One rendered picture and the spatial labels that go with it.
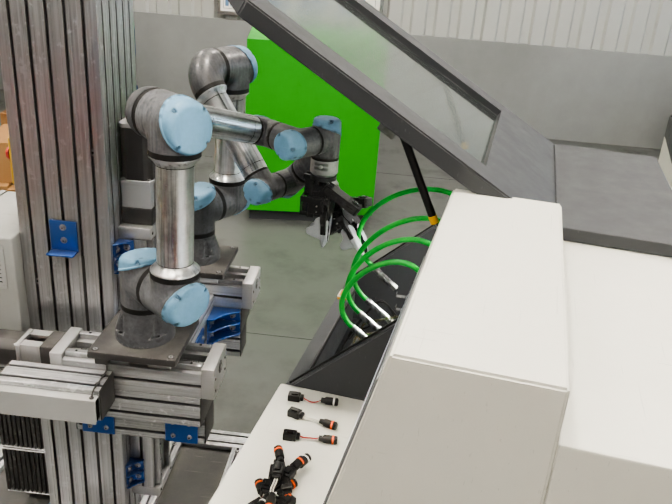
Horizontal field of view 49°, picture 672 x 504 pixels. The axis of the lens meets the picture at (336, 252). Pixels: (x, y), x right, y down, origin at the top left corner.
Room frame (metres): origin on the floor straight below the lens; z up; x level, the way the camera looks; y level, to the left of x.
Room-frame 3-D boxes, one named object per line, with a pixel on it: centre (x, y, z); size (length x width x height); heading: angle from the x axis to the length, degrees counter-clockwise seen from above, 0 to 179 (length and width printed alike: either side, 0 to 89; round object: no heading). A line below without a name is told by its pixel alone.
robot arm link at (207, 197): (2.15, 0.44, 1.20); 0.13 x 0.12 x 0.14; 146
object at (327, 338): (1.90, 0.01, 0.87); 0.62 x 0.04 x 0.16; 167
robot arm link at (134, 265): (1.64, 0.47, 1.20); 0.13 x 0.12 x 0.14; 47
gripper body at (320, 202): (1.91, 0.06, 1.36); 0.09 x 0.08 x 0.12; 77
